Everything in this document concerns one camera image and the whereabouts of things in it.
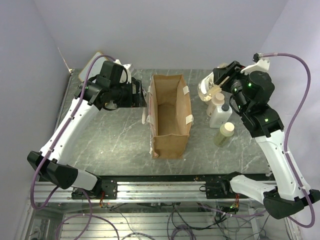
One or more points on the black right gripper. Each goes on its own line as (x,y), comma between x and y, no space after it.
(229,73)

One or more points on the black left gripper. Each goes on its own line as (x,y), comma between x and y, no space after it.
(134,100)

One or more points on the amber bottle white cap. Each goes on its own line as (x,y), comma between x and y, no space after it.
(207,89)

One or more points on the beige cap bottle front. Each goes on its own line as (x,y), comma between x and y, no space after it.
(217,100)

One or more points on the beige cap bottle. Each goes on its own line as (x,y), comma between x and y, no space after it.
(226,131)
(217,100)

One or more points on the white bottle black cap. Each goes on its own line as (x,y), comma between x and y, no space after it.
(220,116)

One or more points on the brown canvas bag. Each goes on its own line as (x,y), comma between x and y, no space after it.
(169,115)

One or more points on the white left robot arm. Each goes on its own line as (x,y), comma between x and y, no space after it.
(114,84)

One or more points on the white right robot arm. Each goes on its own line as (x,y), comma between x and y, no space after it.
(251,88)

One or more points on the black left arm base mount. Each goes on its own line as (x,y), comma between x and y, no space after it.
(109,190)

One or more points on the aluminium rail frame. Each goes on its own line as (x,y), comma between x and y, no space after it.
(152,211)

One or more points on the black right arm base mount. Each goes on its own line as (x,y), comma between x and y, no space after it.
(215,190)

